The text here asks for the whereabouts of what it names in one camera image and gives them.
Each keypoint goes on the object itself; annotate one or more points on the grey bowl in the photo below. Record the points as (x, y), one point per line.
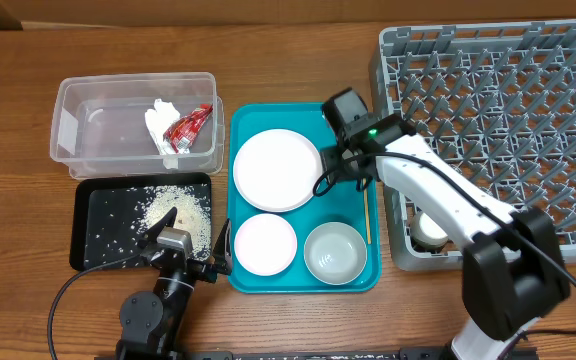
(335, 253)

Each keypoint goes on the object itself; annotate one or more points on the black rectangular tray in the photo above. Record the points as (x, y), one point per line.
(85, 188)

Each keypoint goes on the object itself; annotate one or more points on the pile of rice grains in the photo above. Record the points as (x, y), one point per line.
(118, 217)

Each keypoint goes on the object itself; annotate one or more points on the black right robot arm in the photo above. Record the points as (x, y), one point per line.
(513, 273)

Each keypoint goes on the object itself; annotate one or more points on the clear plastic waste bin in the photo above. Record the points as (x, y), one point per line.
(99, 124)

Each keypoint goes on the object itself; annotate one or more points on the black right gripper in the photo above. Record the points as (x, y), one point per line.
(336, 172)

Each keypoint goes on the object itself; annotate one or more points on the white tissue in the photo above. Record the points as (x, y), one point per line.
(158, 120)

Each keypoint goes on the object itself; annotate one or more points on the pink bowl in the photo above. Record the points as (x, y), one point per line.
(265, 244)

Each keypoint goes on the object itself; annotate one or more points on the black rail at table edge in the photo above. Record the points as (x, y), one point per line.
(406, 353)

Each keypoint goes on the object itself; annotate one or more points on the red snack wrapper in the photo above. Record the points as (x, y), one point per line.
(183, 132)

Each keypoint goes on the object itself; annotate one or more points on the white cup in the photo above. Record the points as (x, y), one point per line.
(427, 233)

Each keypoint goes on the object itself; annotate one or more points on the wooden chopstick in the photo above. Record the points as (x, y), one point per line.
(367, 217)

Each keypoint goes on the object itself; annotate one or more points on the teal plastic serving tray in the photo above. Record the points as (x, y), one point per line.
(341, 204)

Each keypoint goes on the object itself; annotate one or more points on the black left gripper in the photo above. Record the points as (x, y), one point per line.
(223, 257)

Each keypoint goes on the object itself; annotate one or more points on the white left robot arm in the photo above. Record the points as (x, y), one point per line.
(150, 320)

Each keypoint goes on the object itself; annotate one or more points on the grey dishwasher rack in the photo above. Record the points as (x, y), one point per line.
(496, 101)

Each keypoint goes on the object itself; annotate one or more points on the pink round plate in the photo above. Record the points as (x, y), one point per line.
(275, 170)

